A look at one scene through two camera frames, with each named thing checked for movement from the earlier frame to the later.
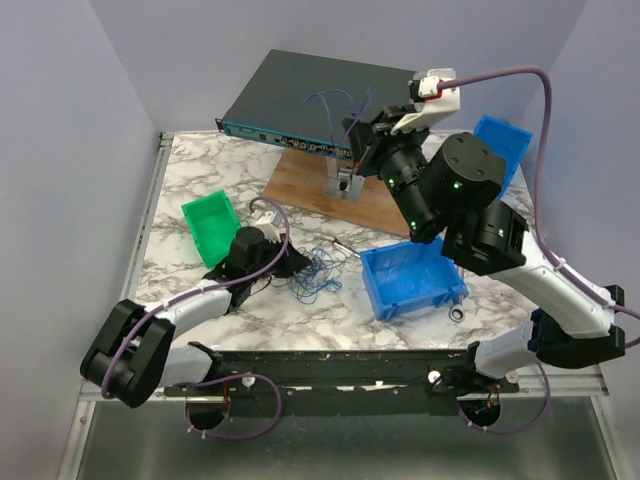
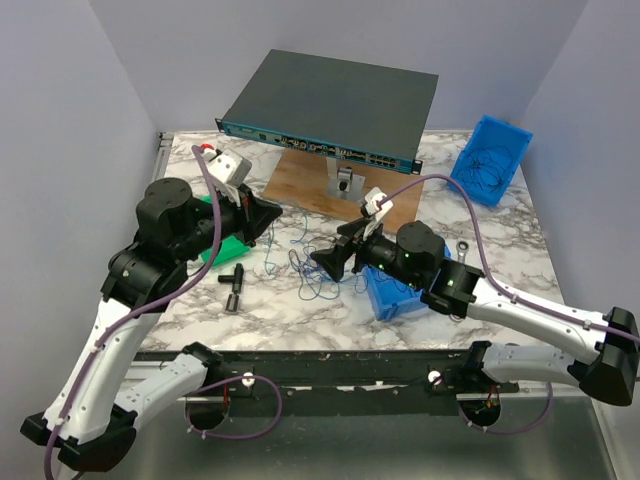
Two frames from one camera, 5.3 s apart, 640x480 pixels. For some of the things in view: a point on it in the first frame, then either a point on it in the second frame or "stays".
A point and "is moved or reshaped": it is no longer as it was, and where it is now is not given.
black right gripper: [366, 137] → [333, 259]
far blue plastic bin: [506, 140] stays
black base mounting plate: [343, 383] stays
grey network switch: [303, 100] stays
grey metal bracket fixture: [343, 183] stays
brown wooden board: [300, 180] stays
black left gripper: [293, 262] → [254, 215]
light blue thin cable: [316, 276] is moved or reshaped
